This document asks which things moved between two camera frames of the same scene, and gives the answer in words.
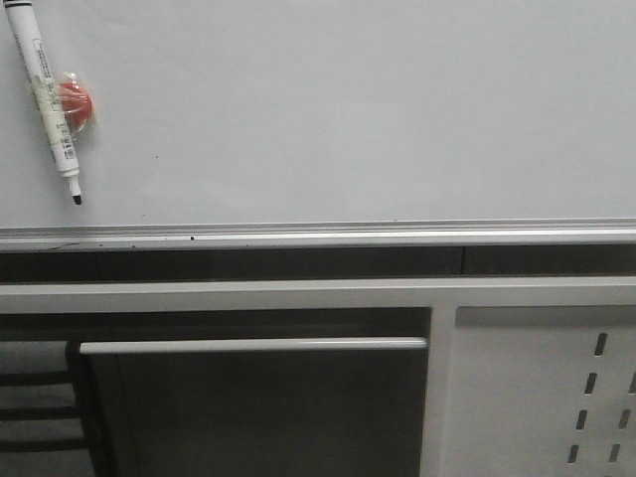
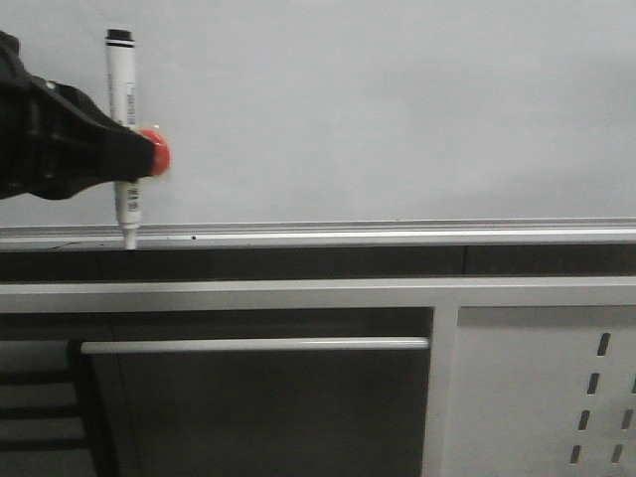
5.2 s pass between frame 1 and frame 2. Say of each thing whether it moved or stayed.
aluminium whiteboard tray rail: stayed
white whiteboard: stayed
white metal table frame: stayed
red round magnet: moved
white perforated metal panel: stayed
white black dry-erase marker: moved
